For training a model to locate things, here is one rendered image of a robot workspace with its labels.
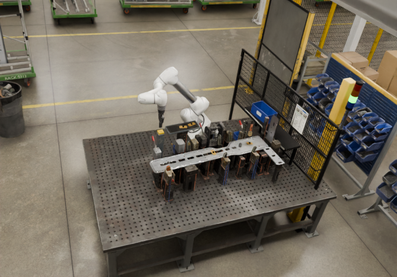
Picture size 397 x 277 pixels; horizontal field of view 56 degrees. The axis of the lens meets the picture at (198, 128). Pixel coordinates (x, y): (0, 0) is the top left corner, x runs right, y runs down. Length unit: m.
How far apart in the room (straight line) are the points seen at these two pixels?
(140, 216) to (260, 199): 1.27
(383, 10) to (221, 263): 3.86
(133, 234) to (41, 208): 1.61
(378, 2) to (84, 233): 4.17
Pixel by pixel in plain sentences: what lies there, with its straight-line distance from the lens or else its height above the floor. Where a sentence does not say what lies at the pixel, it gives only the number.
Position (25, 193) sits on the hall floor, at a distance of 5.13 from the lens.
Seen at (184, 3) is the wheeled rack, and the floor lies 0.28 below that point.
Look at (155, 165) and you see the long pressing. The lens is 3.83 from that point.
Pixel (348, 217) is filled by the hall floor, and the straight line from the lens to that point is 5.35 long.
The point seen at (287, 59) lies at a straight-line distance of 6.09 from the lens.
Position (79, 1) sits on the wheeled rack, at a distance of 10.34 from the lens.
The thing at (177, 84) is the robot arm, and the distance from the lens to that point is 4.32.
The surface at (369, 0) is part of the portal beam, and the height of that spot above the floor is 3.41.
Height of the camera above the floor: 3.59
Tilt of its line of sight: 36 degrees down
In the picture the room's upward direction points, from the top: 8 degrees clockwise
